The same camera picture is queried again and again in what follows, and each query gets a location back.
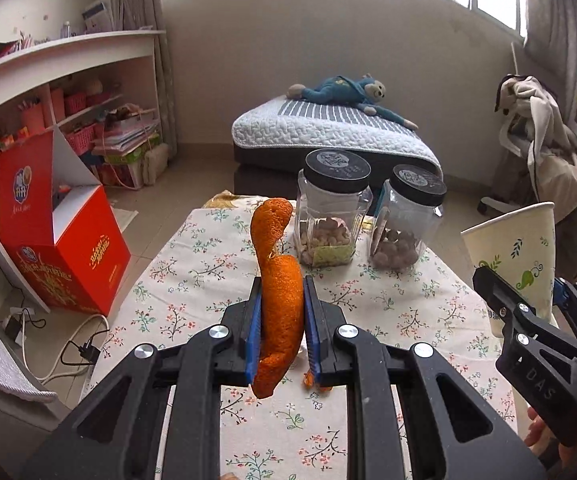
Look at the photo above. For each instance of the red cardboard box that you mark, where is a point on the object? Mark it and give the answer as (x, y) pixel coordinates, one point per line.
(83, 260)

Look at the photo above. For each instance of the clear jar of brown nuts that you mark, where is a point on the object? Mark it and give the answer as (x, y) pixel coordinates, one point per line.
(408, 210)

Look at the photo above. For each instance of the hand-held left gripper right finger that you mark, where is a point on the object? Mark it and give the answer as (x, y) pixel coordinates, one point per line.
(312, 340)

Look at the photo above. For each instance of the person's right hand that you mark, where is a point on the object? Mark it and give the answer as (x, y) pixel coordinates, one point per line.
(538, 427)

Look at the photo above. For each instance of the large orange peel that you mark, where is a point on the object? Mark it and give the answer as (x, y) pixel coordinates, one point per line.
(281, 300)

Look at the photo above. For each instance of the white pole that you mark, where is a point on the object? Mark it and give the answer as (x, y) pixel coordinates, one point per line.
(516, 60)

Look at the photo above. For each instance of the clear jar with green label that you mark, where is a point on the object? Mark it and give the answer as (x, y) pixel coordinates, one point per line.
(333, 200)

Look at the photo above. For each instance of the white office chair with clothes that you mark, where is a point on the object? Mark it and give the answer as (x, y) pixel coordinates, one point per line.
(548, 135)

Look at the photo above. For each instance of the pink pen holder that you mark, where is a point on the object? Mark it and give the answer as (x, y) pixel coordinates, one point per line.
(33, 120)

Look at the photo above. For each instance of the small pink basket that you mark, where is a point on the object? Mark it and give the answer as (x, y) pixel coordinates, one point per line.
(75, 104)

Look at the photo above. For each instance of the black power adapter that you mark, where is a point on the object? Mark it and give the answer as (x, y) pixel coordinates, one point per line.
(86, 352)

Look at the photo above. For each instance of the grey curtain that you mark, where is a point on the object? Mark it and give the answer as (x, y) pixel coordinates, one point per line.
(148, 10)
(553, 20)

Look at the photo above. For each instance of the stack of papers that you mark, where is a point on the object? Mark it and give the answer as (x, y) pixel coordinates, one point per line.
(126, 137)

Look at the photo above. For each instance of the white power strip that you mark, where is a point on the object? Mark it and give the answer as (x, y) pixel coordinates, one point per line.
(17, 325)

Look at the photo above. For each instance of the bed with quilted cover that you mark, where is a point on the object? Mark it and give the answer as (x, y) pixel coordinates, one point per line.
(328, 130)

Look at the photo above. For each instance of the wide pink basket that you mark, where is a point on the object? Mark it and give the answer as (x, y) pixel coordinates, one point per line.
(81, 140)

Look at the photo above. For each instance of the floral tablecloth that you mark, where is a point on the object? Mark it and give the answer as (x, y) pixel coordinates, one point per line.
(193, 270)

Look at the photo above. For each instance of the white pink bookshelf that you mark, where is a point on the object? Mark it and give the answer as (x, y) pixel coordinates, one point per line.
(93, 50)

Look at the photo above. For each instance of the upright booklets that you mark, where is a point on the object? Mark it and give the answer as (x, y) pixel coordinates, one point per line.
(102, 12)

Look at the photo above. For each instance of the yellow patterned cloth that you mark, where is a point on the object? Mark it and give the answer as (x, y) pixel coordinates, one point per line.
(233, 200)

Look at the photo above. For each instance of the white paper cup green print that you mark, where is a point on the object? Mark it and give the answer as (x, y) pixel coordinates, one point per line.
(513, 245)

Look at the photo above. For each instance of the blue plush monkey toy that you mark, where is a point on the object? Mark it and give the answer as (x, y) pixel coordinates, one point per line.
(343, 90)

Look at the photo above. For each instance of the beige bag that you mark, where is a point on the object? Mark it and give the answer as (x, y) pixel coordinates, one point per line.
(156, 165)

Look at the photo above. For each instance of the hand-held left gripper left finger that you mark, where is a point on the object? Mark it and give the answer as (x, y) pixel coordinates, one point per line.
(252, 340)

